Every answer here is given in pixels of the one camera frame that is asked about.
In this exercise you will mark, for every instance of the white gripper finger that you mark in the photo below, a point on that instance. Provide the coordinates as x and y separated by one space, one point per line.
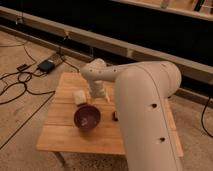
107 98
79 97

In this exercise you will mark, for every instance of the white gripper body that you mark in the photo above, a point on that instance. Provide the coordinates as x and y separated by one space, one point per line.
96 89

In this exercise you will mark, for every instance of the purple ceramic bowl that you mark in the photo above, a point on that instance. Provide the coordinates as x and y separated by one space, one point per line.
87 117

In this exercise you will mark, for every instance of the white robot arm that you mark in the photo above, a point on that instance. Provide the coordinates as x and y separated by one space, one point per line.
140 91

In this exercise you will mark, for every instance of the wooden table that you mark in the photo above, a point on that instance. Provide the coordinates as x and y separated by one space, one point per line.
59 133

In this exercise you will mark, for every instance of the black power adapter box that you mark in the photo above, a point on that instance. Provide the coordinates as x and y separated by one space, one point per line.
46 66

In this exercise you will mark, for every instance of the small black adapter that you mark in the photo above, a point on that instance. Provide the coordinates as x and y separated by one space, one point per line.
22 67

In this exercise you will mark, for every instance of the metal wall rail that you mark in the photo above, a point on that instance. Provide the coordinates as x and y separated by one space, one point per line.
191 69

